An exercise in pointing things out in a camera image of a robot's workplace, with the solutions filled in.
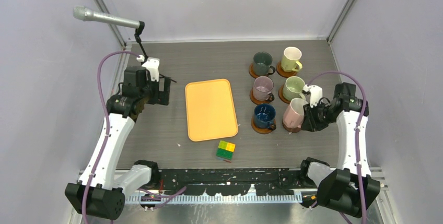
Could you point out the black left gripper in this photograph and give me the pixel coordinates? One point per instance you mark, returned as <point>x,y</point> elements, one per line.
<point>160,97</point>

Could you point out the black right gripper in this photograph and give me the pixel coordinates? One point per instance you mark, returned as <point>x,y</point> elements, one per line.
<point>310,122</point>

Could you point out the pink faceted mug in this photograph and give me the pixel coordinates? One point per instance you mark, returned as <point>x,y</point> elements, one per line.
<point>294,114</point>

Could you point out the dark walnut wooden coaster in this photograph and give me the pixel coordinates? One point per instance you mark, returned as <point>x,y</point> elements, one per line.
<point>292,130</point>

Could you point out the light green mug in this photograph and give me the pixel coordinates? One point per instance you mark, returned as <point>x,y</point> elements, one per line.
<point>293,88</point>

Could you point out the brown wooden coaster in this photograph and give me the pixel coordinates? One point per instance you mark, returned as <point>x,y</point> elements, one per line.
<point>263,130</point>
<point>283,73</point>
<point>282,99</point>
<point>252,73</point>
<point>270,99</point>

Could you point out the yellow plastic tray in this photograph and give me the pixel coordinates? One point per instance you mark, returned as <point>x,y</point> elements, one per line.
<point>210,110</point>

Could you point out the dark blue mug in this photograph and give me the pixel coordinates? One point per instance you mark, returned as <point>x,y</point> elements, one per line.
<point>264,117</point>

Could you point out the purple mug black handle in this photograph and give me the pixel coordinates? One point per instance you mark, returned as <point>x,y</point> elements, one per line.
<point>262,86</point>

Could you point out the yellow-green faceted mug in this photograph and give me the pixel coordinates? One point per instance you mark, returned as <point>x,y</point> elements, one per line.
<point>291,59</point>

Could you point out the dark grey green mug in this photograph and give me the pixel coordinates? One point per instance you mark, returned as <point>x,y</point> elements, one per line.
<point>262,64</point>

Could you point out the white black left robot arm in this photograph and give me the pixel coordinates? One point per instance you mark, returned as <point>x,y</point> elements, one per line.
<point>98,193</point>

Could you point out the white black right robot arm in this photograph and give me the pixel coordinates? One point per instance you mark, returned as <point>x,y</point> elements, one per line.
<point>349,188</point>

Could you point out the black microphone tripod stand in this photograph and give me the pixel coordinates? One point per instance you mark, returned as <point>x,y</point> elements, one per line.
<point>137,36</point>

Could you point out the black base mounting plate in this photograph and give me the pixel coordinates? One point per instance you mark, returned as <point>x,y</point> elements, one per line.
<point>230,182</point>

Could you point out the colourful toy brick block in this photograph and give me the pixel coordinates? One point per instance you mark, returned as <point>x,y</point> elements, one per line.
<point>225,151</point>

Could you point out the silver microphone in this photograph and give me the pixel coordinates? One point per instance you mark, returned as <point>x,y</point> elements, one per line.
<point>86,14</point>

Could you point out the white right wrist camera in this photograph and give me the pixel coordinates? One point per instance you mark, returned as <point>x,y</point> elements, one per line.
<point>315,94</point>

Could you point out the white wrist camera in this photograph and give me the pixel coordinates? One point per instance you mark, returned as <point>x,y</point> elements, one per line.
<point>152,65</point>
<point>315,94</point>

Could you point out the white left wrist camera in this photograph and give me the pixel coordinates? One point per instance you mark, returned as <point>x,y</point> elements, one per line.
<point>152,65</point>

